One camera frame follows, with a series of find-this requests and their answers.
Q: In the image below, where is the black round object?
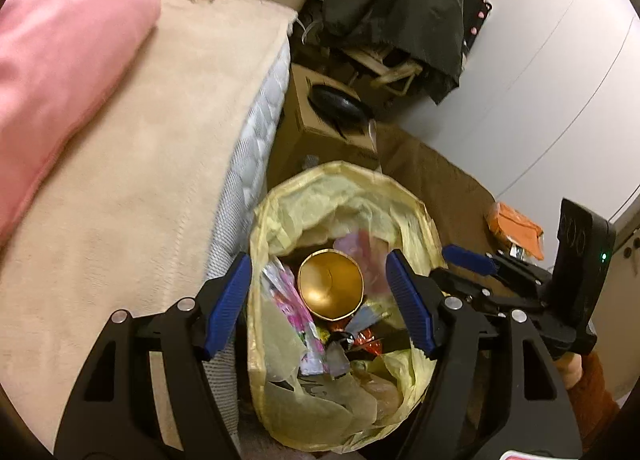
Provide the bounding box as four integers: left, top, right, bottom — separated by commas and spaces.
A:
307, 83, 372, 137

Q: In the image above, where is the white quilted mattress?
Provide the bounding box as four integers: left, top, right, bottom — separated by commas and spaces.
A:
205, 42, 291, 279

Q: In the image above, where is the yellow lined trash bin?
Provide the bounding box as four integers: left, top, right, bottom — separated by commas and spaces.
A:
247, 161, 444, 454

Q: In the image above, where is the person right hand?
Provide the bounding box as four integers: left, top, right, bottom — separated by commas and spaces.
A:
554, 352, 582, 391

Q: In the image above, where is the orange sleeve forearm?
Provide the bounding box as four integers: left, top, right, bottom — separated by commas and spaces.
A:
567, 352, 620, 451

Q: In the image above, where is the wooden chair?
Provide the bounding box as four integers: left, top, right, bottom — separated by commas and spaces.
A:
342, 46, 423, 98

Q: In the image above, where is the cardboard box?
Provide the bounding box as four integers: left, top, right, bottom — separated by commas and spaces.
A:
266, 64, 378, 189

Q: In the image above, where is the orange plastic snack bag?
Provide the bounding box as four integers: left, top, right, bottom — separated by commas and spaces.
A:
485, 201, 544, 261

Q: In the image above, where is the door handle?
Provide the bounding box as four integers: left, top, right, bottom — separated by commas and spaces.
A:
623, 237, 640, 259

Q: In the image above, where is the beige bed blanket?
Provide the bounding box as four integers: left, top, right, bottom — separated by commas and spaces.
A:
1, 0, 296, 447

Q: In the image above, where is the pink pillow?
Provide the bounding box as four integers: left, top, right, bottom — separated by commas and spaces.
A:
1, 0, 160, 239

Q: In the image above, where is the dark jacket on chair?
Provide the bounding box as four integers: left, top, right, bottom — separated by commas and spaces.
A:
322, 0, 464, 104

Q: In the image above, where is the red gold paper cup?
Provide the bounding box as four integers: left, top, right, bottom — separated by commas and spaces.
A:
297, 249, 364, 321

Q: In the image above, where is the floral pink wrapper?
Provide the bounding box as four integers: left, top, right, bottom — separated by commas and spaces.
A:
262, 258, 329, 376

